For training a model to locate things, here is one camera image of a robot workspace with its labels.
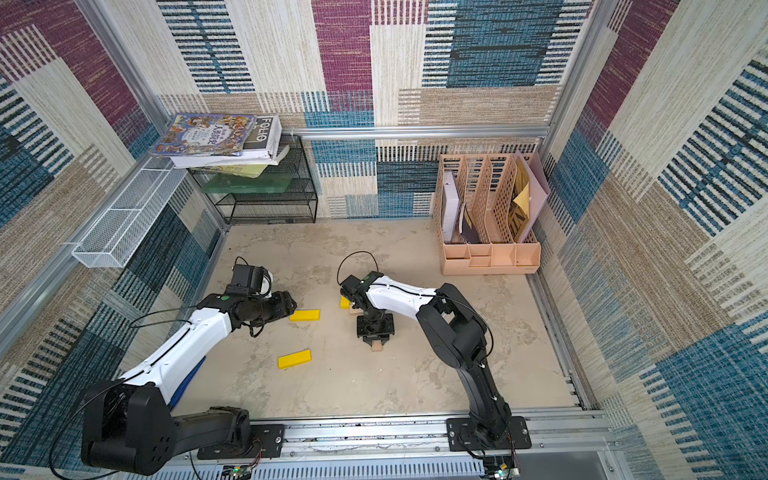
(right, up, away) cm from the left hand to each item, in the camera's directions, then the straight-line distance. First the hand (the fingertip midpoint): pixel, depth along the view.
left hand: (287, 306), depth 86 cm
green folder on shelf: (-11, +38, +13) cm, 42 cm away
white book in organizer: (+49, +30, +13) cm, 59 cm away
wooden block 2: (+19, -3, +7) cm, 20 cm away
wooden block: (+26, -12, +1) cm, 28 cm away
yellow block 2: (+2, -15, +2) cm, 16 cm away
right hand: (+24, -11, +3) cm, 26 cm away
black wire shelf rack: (-6, +34, +32) cm, 47 cm away
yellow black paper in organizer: (+69, +31, +5) cm, 76 cm away
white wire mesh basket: (-35, +19, -15) cm, 43 cm away
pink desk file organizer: (+63, +30, +21) cm, 73 cm away
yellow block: (+3, -5, +10) cm, 11 cm away
